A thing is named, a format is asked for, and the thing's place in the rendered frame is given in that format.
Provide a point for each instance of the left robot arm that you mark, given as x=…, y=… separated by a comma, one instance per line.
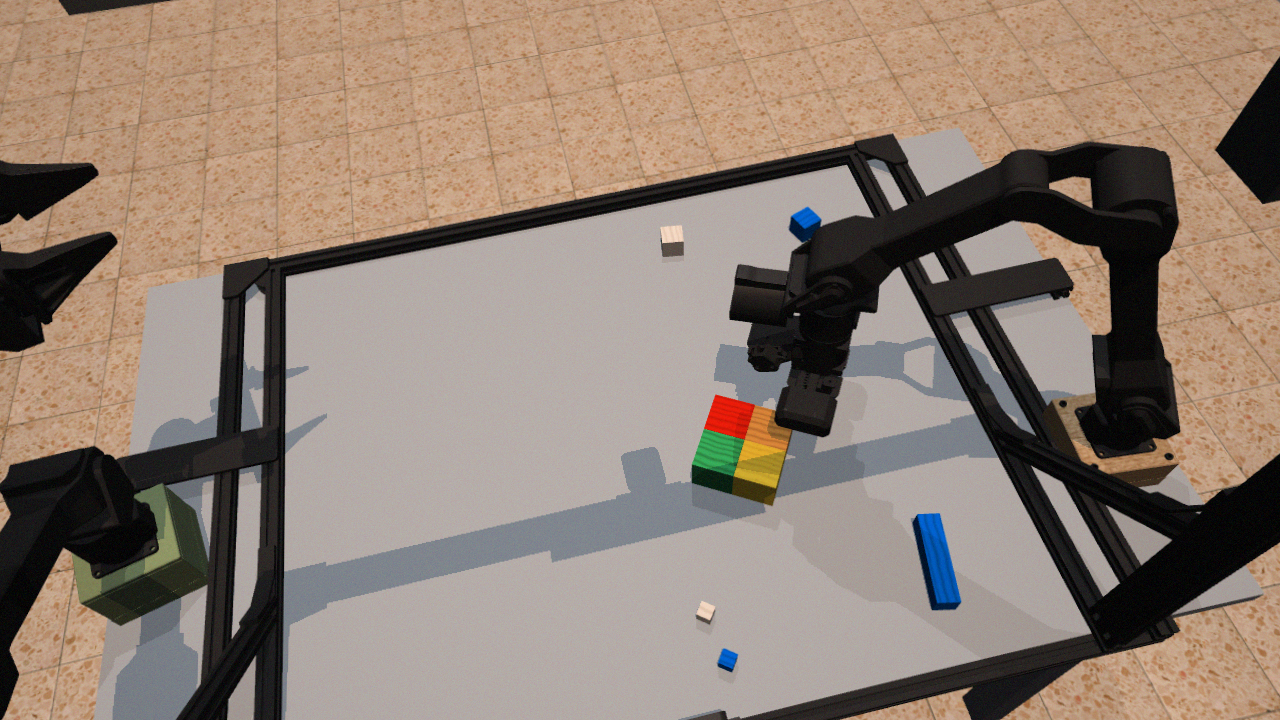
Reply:
x=48, y=499

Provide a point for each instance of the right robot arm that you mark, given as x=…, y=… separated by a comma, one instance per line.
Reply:
x=1133, y=220

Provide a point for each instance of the red cube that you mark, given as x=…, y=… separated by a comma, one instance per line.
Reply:
x=729, y=416

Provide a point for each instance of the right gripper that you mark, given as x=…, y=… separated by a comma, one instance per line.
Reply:
x=812, y=410

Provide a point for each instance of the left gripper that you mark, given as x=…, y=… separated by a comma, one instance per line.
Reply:
x=34, y=285

